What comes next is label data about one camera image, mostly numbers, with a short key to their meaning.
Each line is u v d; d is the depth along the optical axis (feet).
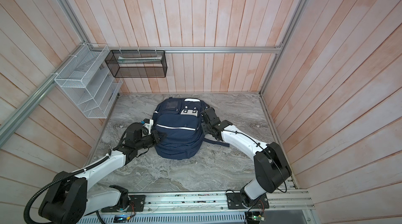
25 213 1.21
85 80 2.30
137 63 3.41
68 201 1.32
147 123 2.60
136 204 2.40
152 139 2.46
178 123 2.89
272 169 1.43
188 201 2.49
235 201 2.40
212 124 2.17
